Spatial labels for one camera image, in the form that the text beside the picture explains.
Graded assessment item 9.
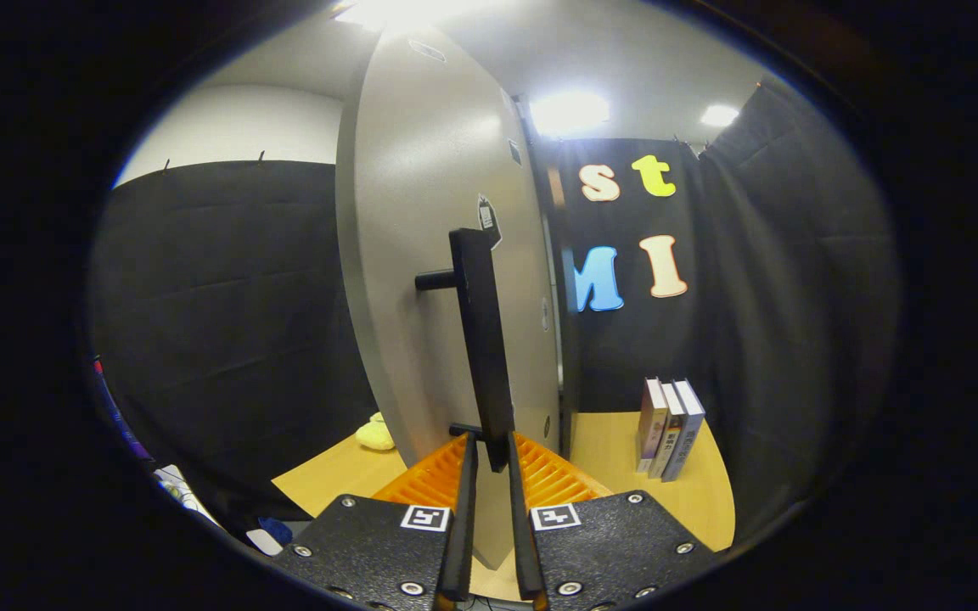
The small blue object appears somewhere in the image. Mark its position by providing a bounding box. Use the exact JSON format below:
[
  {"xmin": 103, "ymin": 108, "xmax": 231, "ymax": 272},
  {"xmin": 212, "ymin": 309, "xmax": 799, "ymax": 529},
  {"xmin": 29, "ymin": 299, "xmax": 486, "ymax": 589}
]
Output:
[{"xmin": 256, "ymin": 515, "xmax": 295, "ymax": 546}]

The grey cabinet door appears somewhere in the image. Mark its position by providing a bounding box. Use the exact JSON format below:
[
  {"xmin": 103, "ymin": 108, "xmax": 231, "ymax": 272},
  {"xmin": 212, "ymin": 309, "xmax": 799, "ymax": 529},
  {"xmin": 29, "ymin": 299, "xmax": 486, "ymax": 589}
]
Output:
[{"xmin": 336, "ymin": 25, "xmax": 562, "ymax": 571}]

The white cover book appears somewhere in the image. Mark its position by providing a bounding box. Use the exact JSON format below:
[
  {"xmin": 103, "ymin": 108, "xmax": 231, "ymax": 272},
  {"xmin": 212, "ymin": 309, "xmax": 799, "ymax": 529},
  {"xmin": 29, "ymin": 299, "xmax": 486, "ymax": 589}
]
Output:
[{"xmin": 649, "ymin": 382, "xmax": 688, "ymax": 479}]

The black door handle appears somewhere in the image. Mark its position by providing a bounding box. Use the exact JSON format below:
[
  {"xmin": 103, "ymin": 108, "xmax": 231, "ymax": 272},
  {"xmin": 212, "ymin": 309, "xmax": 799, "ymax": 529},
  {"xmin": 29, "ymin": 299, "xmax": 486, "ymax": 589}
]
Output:
[{"xmin": 414, "ymin": 227, "xmax": 517, "ymax": 474}]

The blue grey cover book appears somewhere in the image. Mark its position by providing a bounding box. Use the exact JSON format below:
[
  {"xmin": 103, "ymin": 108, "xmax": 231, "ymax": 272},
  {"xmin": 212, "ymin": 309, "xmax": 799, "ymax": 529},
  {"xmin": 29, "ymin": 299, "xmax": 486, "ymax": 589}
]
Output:
[{"xmin": 661, "ymin": 379, "xmax": 706, "ymax": 483}]

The white printed packet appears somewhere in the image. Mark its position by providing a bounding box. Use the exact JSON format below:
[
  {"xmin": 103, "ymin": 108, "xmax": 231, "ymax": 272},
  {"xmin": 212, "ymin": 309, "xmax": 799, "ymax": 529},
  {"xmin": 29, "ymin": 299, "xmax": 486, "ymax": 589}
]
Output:
[{"xmin": 154, "ymin": 464, "xmax": 220, "ymax": 529}]

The yellow plush toy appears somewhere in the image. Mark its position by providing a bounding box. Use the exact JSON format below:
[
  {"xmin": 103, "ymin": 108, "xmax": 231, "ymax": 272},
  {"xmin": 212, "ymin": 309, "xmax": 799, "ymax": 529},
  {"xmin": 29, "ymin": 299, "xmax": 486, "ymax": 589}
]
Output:
[{"xmin": 356, "ymin": 412, "xmax": 396, "ymax": 451}]

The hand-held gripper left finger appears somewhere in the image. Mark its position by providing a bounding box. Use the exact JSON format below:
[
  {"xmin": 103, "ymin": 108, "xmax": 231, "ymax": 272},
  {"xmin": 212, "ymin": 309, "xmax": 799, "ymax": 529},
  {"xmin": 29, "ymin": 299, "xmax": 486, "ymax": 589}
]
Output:
[{"xmin": 273, "ymin": 431, "xmax": 480, "ymax": 611}]

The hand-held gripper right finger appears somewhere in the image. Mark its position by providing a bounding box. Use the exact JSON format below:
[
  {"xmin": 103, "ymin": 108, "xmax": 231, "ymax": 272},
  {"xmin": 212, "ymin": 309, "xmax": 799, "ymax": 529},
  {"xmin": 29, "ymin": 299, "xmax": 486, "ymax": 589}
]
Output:
[{"xmin": 506, "ymin": 431, "xmax": 717, "ymax": 611}]

